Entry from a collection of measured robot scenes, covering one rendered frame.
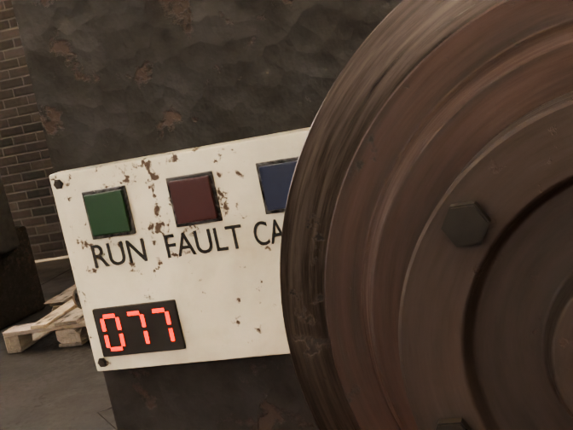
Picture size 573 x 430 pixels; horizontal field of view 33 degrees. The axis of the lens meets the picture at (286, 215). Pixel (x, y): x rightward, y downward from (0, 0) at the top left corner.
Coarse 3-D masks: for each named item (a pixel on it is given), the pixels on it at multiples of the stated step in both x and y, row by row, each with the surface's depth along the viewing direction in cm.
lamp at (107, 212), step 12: (108, 192) 80; (120, 192) 80; (96, 204) 81; (108, 204) 81; (120, 204) 80; (96, 216) 81; (108, 216) 81; (120, 216) 81; (96, 228) 82; (108, 228) 81; (120, 228) 81
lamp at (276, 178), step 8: (296, 160) 75; (264, 168) 76; (272, 168) 76; (280, 168) 75; (288, 168) 75; (264, 176) 76; (272, 176) 76; (280, 176) 76; (288, 176) 75; (264, 184) 76; (272, 184) 76; (280, 184) 76; (288, 184) 75; (264, 192) 76; (272, 192) 76; (280, 192) 76; (272, 200) 76; (280, 200) 76; (272, 208) 76; (280, 208) 76
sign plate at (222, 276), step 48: (240, 144) 76; (288, 144) 75; (96, 192) 81; (144, 192) 80; (240, 192) 77; (96, 240) 82; (144, 240) 81; (192, 240) 80; (240, 240) 78; (96, 288) 83; (144, 288) 82; (192, 288) 81; (240, 288) 79; (96, 336) 85; (144, 336) 83; (192, 336) 82; (240, 336) 80
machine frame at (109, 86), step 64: (64, 0) 80; (128, 0) 79; (192, 0) 77; (256, 0) 75; (320, 0) 74; (384, 0) 73; (64, 64) 82; (128, 64) 80; (192, 64) 78; (256, 64) 77; (320, 64) 75; (64, 128) 83; (128, 128) 81; (192, 128) 80; (256, 128) 78; (128, 384) 87; (192, 384) 85; (256, 384) 83
